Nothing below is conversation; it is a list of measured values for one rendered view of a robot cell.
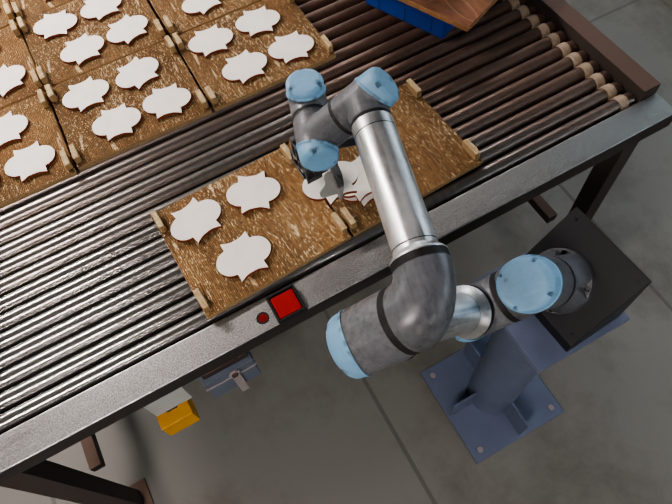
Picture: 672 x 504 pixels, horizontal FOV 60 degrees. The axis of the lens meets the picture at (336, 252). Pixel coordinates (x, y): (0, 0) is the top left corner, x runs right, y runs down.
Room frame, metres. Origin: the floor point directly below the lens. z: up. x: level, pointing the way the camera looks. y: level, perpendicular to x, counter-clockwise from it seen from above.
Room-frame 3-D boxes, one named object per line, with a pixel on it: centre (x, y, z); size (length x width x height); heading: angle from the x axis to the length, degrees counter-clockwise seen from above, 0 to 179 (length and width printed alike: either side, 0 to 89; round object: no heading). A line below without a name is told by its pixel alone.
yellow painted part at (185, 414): (0.43, 0.48, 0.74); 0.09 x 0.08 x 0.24; 112
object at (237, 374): (0.50, 0.32, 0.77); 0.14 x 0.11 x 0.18; 112
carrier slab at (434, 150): (0.99, -0.16, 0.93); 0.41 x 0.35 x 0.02; 115
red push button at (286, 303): (0.58, 0.14, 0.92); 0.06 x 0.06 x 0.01; 22
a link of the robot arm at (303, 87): (0.82, 0.02, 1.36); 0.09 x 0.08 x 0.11; 3
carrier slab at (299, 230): (0.82, 0.22, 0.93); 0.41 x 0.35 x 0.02; 115
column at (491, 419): (0.53, -0.51, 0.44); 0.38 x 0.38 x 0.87; 21
